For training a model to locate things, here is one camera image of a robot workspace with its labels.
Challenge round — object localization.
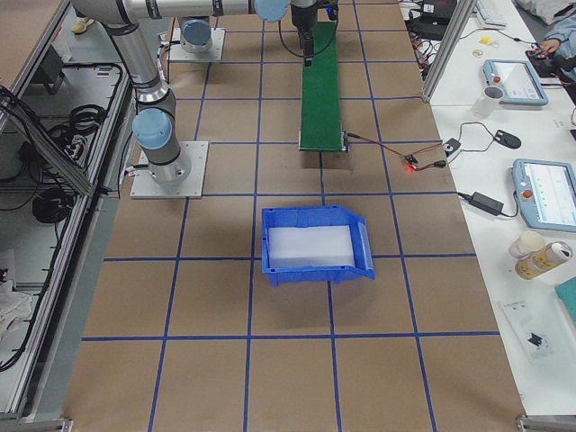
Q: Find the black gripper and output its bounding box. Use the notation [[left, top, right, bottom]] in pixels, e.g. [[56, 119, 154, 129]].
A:
[[290, 0, 319, 59]]

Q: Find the green conveyor belt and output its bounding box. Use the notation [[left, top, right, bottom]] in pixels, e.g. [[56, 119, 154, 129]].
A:
[[299, 22, 347, 152]]

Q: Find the small motor controller board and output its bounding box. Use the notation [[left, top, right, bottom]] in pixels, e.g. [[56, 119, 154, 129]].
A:
[[403, 154, 419, 173]]

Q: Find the white cup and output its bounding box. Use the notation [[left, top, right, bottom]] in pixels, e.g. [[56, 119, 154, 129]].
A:
[[472, 85, 504, 118]]

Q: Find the blue plastic bin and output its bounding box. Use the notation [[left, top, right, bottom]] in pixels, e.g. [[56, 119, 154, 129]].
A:
[[261, 205, 375, 286]]

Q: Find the upper teach pendant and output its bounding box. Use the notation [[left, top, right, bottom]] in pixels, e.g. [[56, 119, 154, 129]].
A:
[[482, 59, 548, 106]]

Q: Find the teach pendant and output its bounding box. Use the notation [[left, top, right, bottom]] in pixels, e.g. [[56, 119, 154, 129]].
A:
[[511, 158, 575, 232], [482, 59, 548, 106]]

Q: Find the black mouse device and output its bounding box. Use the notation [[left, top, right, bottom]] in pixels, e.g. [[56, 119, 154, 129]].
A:
[[493, 130, 522, 149]]

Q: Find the black power brick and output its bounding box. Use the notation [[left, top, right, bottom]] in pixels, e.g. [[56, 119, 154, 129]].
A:
[[469, 192, 503, 216]]

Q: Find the lower teach pendant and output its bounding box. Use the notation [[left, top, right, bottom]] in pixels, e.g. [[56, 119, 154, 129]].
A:
[[511, 158, 575, 232]]

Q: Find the red black conveyor wire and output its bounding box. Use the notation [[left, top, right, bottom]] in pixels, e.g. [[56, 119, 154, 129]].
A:
[[345, 130, 410, 161]]

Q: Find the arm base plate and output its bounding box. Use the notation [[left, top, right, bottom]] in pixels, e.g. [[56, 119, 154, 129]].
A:
[[130, 141, 209, 199], [169, 28, 226, 63]]

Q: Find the aluminium frame post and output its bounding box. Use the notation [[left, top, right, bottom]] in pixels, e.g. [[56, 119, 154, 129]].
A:
[[421, 0, 476, 103]]

